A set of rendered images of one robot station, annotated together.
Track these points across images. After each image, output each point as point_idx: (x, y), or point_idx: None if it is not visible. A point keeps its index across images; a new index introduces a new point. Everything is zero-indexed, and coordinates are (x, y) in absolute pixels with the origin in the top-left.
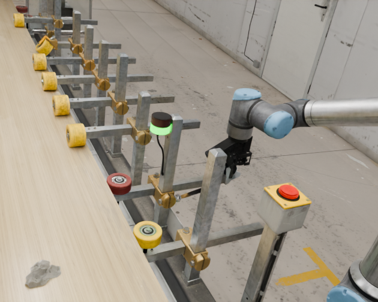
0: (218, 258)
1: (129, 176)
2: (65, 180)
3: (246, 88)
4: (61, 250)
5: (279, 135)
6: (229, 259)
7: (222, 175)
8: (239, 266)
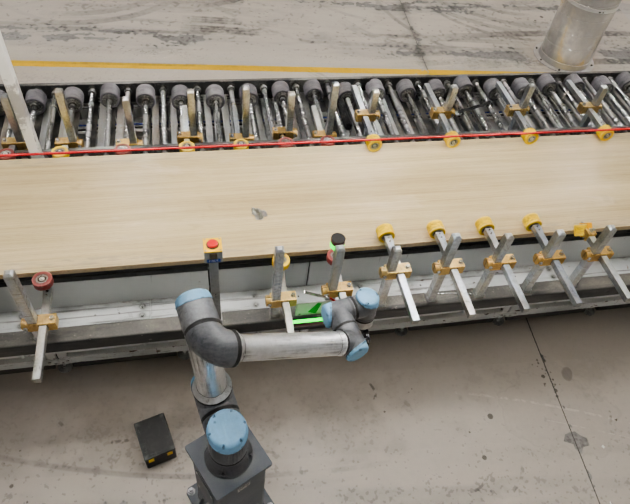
0: (406, 480)
1: (395, 302)
2: (338, 228)
3: (374, 297)
4: (273, 221)
5: (322, 318)
6: (404, 493)
7: None
8: (393, 500)
